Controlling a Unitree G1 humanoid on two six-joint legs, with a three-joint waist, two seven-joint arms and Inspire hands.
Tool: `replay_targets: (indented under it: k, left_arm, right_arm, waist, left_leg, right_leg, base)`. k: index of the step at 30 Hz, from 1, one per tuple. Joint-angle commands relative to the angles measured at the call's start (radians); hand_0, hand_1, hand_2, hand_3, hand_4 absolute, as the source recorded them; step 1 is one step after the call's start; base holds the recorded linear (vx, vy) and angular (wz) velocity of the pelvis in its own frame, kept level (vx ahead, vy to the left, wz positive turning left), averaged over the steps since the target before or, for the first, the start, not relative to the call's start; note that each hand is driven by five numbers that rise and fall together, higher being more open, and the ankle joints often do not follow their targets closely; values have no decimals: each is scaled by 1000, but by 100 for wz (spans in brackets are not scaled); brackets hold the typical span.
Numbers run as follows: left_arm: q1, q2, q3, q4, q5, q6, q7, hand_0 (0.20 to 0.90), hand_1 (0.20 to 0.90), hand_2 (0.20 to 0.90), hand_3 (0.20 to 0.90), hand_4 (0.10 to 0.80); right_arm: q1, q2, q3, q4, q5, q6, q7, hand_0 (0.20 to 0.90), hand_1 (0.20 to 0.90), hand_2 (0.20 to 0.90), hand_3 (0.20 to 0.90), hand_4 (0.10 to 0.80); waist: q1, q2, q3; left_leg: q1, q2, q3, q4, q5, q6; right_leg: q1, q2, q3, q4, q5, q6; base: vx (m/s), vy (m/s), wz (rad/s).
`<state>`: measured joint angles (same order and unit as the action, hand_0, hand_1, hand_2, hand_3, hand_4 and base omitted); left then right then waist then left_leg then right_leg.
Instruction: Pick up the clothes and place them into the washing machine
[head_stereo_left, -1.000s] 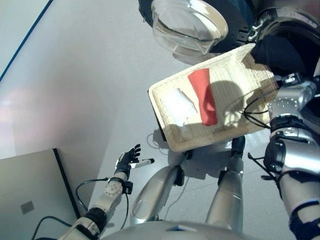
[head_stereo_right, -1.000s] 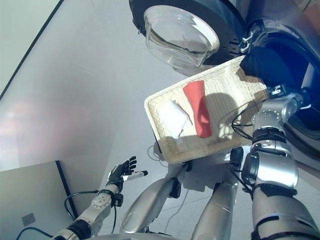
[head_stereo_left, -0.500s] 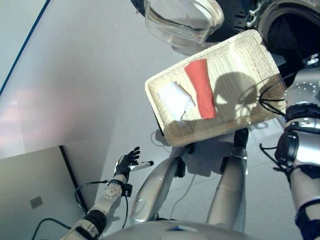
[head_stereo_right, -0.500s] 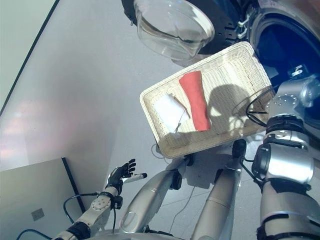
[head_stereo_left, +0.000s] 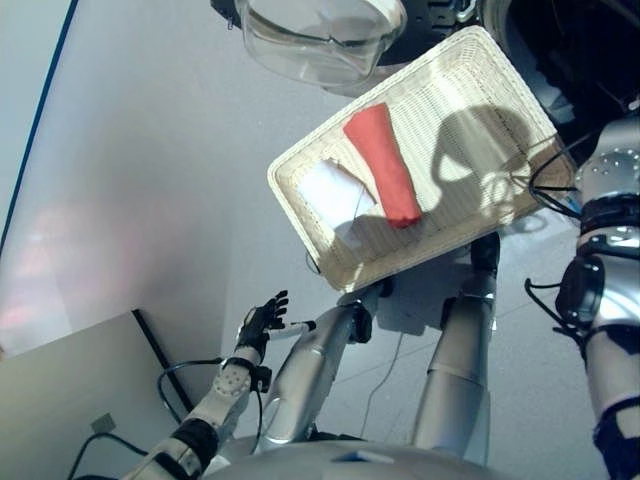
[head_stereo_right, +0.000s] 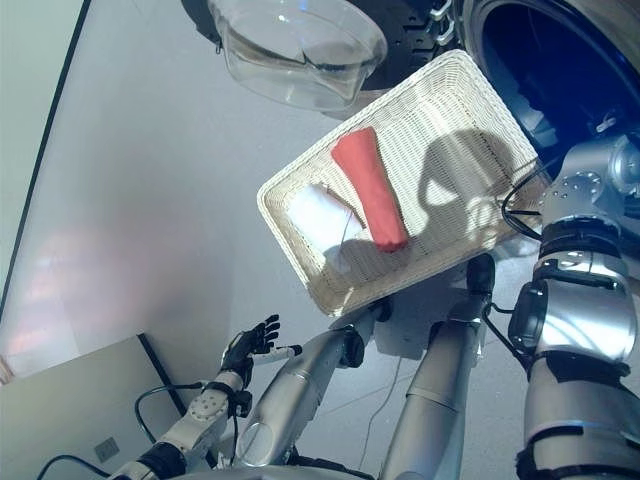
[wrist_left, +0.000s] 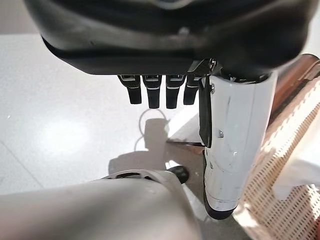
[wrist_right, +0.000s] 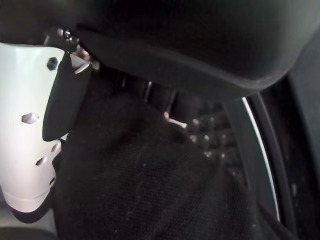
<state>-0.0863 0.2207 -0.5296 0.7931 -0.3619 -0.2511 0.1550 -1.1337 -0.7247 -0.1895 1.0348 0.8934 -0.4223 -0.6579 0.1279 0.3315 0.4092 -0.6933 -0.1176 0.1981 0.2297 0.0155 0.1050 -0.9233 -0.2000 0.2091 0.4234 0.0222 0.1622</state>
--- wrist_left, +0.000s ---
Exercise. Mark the white wicker laundry basket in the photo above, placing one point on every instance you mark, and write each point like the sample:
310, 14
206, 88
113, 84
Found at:
280, 215

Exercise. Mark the dark brown wooden stool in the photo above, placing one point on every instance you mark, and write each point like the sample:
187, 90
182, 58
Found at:
292, 77

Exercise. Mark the left silver robot leg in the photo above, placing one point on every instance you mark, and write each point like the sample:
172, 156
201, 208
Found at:
100, 210

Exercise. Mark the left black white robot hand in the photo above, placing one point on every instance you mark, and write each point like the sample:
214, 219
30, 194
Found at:
162, 37

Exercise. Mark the white cloth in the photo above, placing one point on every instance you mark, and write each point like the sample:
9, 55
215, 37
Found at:
302, 170

